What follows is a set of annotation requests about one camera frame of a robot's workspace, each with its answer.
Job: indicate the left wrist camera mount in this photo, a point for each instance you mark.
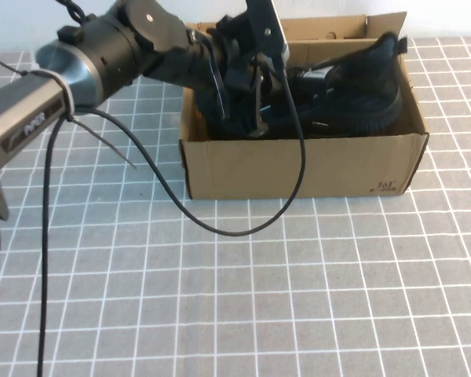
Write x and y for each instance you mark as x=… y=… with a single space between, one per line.
x=265 y=23

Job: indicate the black mesh sneaker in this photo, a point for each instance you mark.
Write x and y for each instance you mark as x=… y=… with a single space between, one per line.
x=227 y=127
x=377 y=106

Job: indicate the grey white checked tablecloth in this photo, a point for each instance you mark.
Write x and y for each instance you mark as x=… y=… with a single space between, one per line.
x=220 y=294

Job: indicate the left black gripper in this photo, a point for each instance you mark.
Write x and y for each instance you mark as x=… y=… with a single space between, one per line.
x=235 y=47

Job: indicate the brown cardboard shoe box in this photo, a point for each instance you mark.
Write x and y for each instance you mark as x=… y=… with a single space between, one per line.
x=278 y=169

